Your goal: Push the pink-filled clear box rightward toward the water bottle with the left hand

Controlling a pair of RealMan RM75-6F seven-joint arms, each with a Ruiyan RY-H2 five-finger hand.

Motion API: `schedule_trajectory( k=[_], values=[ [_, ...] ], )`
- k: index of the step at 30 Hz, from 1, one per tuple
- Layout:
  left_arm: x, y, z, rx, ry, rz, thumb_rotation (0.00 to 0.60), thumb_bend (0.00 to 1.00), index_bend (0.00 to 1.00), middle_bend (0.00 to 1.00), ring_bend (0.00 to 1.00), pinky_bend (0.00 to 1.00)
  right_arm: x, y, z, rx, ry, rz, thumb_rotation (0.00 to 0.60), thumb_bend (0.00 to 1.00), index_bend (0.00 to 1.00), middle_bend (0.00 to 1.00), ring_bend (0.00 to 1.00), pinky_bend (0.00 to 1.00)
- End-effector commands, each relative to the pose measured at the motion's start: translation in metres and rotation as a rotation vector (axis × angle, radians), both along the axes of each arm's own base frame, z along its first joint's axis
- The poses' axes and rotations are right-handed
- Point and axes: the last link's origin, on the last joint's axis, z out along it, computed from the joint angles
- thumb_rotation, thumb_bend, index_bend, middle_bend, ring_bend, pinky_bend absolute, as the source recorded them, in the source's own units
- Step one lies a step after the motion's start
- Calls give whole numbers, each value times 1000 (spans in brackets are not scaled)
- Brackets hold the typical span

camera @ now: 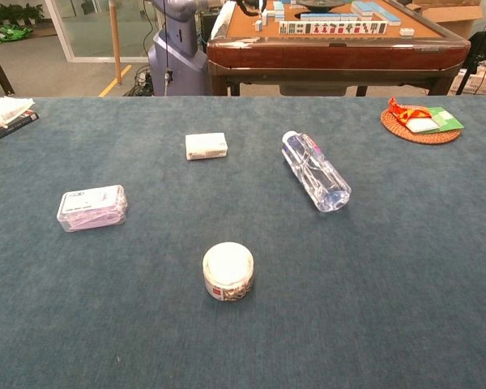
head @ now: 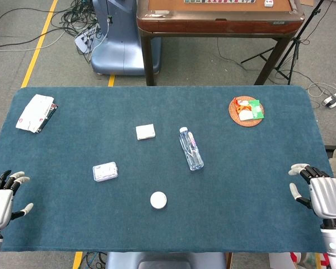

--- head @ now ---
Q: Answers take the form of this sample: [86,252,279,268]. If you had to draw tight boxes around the row of mahjong tiles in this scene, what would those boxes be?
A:
[183,0,256,4]

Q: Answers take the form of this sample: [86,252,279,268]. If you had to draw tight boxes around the white round jar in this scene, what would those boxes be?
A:
[150,191,168,210]

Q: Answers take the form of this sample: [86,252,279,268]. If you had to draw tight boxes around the clear plastic pink-white package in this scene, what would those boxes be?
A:
[92,161,119,183]

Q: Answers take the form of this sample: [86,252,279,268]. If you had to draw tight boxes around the tangled black cable bundle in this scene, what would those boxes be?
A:
[58,0,102,39]

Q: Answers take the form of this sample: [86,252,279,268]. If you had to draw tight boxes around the orange snack packet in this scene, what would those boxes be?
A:
[232,97,250,114]

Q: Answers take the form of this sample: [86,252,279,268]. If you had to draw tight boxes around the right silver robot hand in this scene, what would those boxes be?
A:
[288,164,336,220]

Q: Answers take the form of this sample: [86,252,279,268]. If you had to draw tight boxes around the thin black cable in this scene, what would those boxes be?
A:
[216,38,271,69]

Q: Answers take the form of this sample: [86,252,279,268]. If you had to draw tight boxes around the small white box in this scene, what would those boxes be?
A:
[135,123,156,141]

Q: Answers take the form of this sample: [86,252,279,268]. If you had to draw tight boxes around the long black floor cable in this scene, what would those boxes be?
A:
[0,27,66,49]

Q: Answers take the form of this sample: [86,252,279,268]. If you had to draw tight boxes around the white snack packet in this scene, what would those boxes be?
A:
[237,108,254,122]

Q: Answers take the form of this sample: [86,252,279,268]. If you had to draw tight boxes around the brown mahjong table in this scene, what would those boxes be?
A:
[136,0,306,86]

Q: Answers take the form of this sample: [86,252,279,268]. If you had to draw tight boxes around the black tripod stand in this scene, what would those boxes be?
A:
[240,0,325,86]

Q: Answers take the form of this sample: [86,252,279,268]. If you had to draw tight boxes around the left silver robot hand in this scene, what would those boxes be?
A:
[0,170,34,231]

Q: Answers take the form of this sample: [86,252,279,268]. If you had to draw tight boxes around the white power strip with plugs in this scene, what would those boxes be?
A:
[74,25,102,54]

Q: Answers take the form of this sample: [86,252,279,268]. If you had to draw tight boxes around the blue carpet table cover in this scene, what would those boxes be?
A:
[0,85,334,253]

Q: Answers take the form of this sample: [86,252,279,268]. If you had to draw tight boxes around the clear water bottle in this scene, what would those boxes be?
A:
[179,126,205,171]

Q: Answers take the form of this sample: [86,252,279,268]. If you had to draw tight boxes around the round woven coaster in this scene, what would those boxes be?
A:
[228,95,265,128]

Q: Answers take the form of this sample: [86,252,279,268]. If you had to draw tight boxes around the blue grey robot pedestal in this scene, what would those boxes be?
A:
[90,0,162,76]

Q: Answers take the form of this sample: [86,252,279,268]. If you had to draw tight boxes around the long white floor cable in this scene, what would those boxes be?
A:
[0,30,67,54]

